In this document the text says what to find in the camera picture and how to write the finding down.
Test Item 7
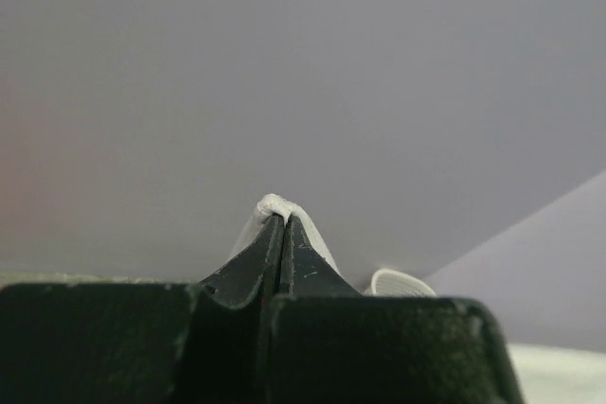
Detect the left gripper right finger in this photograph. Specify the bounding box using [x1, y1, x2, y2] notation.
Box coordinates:
[267, 218, 523, 403]

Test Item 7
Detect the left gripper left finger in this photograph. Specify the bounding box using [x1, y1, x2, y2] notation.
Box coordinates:
[1, 218, 282, 403]

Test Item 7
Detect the white t shirt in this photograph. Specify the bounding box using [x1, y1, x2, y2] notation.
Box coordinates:
[229, 194, 605, 403]

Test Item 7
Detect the white plastic laundry basket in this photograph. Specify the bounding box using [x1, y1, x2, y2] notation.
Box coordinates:
[363, 268, 437, 297]

